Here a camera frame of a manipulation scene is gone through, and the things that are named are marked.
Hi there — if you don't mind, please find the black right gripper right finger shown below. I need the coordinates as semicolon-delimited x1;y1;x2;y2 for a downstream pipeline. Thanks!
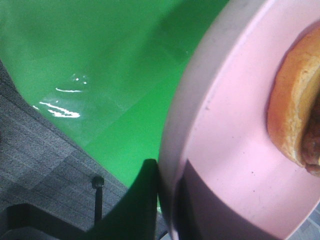
175;159;313;240

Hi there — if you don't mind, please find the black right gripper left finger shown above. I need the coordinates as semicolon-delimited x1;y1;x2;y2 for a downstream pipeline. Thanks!
7;159;159;240

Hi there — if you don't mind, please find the pink round plate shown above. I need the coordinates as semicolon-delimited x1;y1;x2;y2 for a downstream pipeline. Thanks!
158;0;320;240

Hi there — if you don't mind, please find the hamburger with lettuce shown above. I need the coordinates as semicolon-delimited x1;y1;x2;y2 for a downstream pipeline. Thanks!
267;28;320;177

